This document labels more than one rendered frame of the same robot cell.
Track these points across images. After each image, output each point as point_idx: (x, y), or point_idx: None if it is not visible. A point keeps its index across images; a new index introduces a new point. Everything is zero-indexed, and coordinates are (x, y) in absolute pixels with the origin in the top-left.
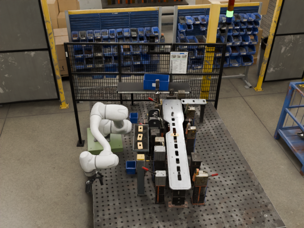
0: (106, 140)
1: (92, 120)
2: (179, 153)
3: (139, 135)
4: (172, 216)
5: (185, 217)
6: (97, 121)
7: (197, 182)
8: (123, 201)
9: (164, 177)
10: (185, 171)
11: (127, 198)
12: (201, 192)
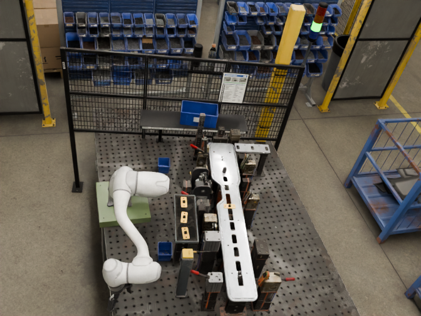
0: (140, 237)
1: (116, 199)
2: (238, 239)
3: (183, 214)
4: None
5: None
6: (124, 200)
7: (264, 289)
8: (156, 307)
9: (221, 283)
10: (248, 270)
11: (161, 301)
12: (267, 297)
